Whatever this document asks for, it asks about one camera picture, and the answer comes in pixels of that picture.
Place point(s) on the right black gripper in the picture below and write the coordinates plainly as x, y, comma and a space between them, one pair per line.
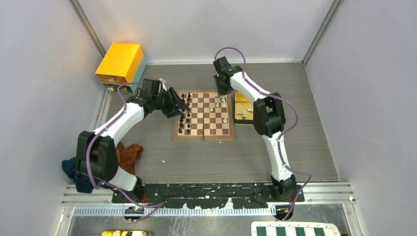
220, 91

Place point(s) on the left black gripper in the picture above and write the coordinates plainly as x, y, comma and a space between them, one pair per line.
173, 109

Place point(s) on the wooden chess board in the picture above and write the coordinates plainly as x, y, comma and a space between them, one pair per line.
199, 123

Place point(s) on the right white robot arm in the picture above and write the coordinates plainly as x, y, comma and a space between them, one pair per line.
268, 120

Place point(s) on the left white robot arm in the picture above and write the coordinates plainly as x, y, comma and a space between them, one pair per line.
96, 155

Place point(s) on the green white checkered board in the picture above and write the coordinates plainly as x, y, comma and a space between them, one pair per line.
281, 228

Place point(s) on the gold tin tray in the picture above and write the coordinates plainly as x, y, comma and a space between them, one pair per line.
242, 109

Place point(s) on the yellow teal drawer box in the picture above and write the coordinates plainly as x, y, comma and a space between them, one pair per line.
123, 63

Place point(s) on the orange cloth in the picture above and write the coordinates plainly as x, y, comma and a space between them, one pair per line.
128, 155

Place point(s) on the dark blue cloth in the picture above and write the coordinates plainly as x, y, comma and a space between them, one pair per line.
82, 182

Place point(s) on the gold tin front edge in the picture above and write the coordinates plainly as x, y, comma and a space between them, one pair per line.
125, 233

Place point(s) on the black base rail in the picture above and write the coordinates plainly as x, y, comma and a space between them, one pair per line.
212, 195

